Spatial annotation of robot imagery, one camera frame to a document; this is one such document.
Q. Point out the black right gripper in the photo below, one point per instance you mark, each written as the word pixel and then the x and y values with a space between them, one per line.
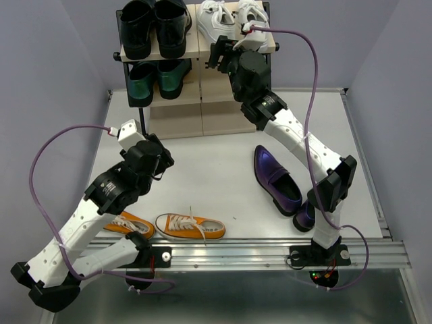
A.
pixel 219 48

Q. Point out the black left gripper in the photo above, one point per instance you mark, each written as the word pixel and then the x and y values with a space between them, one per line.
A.
pixel 167 161

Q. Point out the white sneaker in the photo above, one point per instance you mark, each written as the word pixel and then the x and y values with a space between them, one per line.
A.
pixel 248 10
pixel 215 20

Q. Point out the purple loafer one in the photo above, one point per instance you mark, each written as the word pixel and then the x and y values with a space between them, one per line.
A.
pixel 277 182
pixel 304 219

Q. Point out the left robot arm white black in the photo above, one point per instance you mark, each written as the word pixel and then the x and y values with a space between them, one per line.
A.
pixel 58 273

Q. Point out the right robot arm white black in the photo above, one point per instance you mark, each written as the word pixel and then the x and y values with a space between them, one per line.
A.
pixel 331 174

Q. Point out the beige black-framed shoe shelf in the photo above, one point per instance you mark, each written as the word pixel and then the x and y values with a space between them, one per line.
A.
pixel 206 105

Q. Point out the green loafer right one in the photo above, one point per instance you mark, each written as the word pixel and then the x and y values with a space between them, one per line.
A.
pixel 170 77

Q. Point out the green loafer one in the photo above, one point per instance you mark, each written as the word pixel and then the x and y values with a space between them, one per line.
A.
pixel 170 77
pixel 141 80

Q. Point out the black loafer right one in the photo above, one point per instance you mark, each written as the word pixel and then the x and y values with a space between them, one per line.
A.
pixel 173 21

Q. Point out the black loafer one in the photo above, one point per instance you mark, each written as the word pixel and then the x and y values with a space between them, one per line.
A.
pixel 173 21
pixel 135 26

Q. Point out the orange sneaker left one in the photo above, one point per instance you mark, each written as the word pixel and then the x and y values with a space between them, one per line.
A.
pixel 127 222

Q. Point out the orange sneaker one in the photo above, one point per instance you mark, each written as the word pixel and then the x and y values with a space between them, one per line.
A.
pixel 174 226
pixel 127 222

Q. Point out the orange sneaker right one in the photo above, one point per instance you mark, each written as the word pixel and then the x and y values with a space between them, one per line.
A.
pixel 174 226

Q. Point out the green loafer left one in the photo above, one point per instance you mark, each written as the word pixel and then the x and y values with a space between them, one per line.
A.
pixel 141 80

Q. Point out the black loafer left one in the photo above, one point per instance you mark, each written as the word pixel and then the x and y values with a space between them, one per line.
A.
pixel 135 26

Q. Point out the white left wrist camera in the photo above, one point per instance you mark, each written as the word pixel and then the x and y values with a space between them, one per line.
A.
pixel 130 134

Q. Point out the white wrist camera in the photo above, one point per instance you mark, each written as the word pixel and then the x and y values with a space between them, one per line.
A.
pixel 130 134
pixel 255 40

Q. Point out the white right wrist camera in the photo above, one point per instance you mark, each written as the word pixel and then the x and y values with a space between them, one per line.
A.
pixel 255 40

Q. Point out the aluminium mounting rail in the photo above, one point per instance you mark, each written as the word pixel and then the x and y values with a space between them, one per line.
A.
pixel 265 254

